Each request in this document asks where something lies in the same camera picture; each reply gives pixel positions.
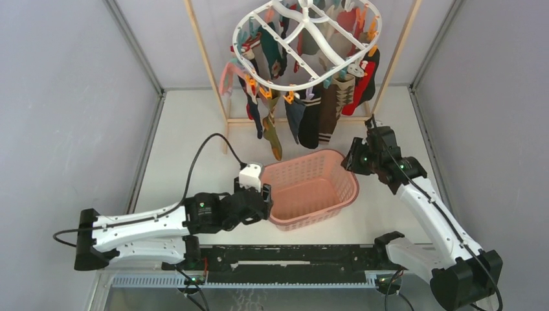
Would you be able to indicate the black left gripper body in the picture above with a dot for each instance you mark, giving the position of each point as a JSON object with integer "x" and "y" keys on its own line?
{"x": 263, "y": 214}

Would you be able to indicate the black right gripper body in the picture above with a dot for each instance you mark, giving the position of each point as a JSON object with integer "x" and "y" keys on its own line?
{"x": 361, "y": 160}

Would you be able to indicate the pink plastic laundry basket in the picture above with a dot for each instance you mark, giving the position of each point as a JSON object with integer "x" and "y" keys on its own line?
{"x": 309, "y": 189}

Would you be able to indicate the black sock with beige stripes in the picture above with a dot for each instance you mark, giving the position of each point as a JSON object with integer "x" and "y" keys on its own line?
{"x": 308, "y": 131}

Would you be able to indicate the wooden clothes rack frame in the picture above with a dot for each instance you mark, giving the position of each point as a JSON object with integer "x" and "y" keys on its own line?
{"x": 304, "y": 22}

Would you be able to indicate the navy blue sock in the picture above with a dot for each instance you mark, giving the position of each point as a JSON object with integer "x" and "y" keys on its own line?
{"x": 294, "y": 113}

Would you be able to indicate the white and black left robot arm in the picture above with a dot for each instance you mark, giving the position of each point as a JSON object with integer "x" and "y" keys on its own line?
{"x": 167, "y": 234}

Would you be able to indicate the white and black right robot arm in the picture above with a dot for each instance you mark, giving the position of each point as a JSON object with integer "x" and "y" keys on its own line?
{"x": 460, "y": 273}

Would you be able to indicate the white round clip hanger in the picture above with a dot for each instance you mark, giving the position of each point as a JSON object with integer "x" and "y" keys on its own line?
{"x": 351, "y": 15}

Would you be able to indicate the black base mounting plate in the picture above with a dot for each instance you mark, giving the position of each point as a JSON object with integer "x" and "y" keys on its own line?
{"x": 286, "y": 265}

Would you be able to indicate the brown sock with striped toe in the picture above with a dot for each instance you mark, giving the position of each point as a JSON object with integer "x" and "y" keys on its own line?
{"x": 327, "y": 117}

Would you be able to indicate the red sock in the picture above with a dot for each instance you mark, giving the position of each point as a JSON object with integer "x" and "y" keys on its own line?
{"x": 361, "y": 89}

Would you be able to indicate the olive green and orange sock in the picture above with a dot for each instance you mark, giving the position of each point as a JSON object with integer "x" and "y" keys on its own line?
{"x": 269, "y": 128}

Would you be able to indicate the beige argyle pattern sock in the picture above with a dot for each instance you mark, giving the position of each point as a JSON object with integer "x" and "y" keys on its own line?
{"x": 344, "y": 90}

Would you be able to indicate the black sock with tan toe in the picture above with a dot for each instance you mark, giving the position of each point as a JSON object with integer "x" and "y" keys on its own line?
{"x": 375, "y": 57}

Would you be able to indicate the pink sock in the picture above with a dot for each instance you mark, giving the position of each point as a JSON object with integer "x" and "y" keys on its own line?
{"x": 232, "y": 67}

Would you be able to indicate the dark green patterned sock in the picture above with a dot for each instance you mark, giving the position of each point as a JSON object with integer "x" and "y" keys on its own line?
{"x": 276, "y": 62}

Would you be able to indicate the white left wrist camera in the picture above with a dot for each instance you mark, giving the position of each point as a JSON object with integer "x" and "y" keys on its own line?
{"x": 249, "y": 176}

